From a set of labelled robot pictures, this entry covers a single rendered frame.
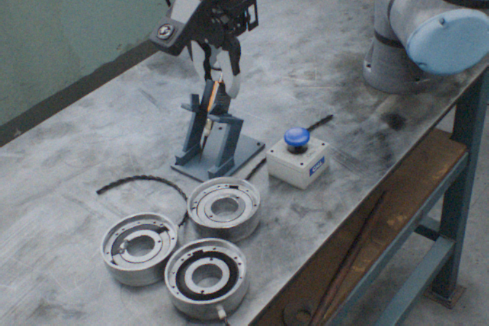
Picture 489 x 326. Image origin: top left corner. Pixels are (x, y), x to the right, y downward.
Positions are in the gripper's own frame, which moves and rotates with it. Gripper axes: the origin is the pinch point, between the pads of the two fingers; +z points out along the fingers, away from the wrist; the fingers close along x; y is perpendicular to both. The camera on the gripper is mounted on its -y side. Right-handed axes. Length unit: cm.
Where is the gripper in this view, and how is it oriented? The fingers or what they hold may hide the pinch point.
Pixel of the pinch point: (217, 89)
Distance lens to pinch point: 95.5
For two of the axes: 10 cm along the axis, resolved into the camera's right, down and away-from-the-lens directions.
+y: 6.2, -5.3, 5.7
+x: -7.7, -3.2, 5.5
